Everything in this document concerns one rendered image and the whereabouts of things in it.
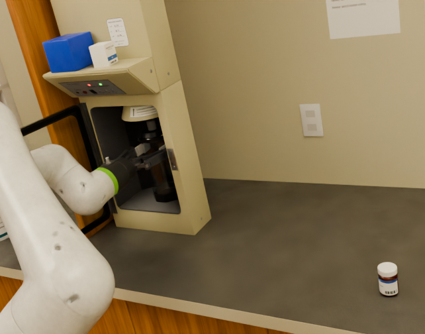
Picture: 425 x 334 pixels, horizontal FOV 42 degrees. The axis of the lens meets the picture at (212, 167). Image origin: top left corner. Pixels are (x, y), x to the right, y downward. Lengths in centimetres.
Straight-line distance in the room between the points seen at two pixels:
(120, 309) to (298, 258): 55
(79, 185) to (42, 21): 54
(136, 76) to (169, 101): 16
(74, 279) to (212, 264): 78
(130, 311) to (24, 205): 79
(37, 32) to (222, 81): 64
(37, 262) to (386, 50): 122
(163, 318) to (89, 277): 77
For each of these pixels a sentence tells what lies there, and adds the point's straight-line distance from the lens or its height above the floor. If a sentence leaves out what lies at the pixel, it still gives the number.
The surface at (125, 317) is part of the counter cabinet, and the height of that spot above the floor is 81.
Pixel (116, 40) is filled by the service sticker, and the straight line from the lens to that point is 164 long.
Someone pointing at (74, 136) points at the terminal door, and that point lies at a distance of 178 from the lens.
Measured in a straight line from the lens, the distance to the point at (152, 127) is 179.
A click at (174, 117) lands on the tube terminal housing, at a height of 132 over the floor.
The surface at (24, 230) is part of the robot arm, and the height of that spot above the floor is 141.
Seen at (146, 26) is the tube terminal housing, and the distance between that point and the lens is 157.
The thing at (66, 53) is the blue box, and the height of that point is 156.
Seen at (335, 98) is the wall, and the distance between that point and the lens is 185.
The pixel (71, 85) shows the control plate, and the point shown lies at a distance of 169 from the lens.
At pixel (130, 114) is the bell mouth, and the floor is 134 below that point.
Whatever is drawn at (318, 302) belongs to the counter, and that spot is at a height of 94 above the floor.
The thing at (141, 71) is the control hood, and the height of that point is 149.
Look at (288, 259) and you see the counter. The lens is 156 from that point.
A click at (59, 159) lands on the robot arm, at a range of 155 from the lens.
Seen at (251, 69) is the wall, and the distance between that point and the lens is 193.
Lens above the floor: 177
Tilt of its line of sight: 22 degrees down
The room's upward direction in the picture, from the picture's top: 12 degrees counter-clockwise
